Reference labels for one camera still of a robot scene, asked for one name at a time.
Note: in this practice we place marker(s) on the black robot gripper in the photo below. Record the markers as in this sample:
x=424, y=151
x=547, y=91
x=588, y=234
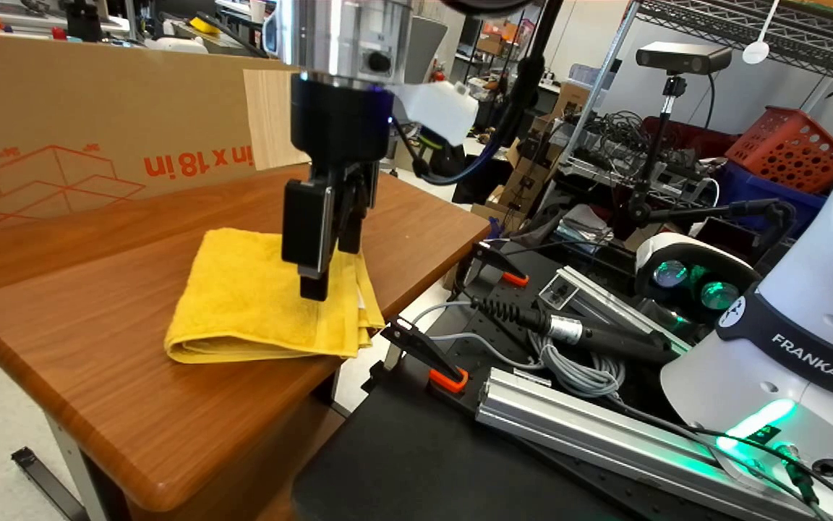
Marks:
x=339, y=117

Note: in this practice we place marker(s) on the yellow cloth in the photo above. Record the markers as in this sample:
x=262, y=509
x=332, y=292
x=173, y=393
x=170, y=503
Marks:
x=245, y=300

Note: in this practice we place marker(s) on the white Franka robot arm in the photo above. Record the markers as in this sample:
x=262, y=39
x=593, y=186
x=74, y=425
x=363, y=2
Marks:
x=823, y=292

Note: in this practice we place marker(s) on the brown wooden desk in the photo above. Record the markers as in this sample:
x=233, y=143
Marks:
x=128, y=358

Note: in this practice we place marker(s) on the white plastic jug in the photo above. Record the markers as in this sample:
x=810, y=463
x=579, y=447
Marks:
x=442, y=111

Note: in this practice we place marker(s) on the silver metal box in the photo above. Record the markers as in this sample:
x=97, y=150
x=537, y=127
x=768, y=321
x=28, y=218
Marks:
x=599, y=300

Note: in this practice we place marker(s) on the large cardboard box orange print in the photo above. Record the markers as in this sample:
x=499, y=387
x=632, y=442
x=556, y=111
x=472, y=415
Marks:
x=71, y=127

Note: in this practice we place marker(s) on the white headset green lenses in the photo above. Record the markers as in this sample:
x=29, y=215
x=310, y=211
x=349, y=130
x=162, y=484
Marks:
x=695, y=277

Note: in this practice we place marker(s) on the blue plastic bin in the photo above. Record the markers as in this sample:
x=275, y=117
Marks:
x=764, y=190

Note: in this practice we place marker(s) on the red plastic basket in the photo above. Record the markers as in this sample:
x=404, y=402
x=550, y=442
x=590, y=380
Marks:
x=787, y=150

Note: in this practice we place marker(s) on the aluminium extrusion rail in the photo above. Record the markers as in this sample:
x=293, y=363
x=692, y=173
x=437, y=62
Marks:
x=608, y=435

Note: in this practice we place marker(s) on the black camera on stand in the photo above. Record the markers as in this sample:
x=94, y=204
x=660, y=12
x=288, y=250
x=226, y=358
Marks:
x=680, y=60

